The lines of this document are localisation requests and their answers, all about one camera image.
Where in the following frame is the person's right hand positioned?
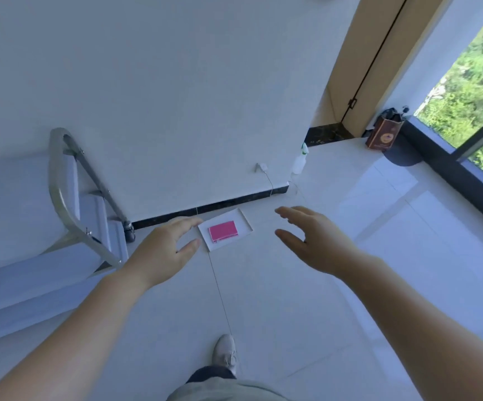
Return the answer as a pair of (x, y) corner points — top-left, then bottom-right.
(275, 206), (365, 279)

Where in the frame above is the white spray bottle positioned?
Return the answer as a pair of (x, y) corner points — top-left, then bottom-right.
(292, 143), (310, 176)

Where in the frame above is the white rectangular tray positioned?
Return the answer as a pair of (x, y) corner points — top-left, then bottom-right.
(198, 208), (254, 252)

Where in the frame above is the person's grey shoe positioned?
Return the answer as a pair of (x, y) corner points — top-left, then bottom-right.
(212, 334), (238, 377)

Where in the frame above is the person's right forearm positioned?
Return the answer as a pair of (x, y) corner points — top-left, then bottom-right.
(337, 254), (483, 401)

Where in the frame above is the white cart body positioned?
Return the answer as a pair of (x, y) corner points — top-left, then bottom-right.
(0, 150), (129, 349)

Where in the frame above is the person's left forearm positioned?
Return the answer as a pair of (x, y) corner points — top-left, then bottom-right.
(0, 266), (154, 401)

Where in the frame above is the brown paper bag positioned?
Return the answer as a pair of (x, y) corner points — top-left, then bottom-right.
(365, 117), (405, 152)

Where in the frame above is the pink box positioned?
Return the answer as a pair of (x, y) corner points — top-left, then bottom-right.
(208, 221), (239, 243)

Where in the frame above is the person's left hand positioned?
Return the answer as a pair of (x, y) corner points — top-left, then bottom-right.
(121, 217), (204, 288)

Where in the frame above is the wooden door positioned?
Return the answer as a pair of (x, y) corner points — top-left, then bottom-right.
(326, 0), (459, 138)

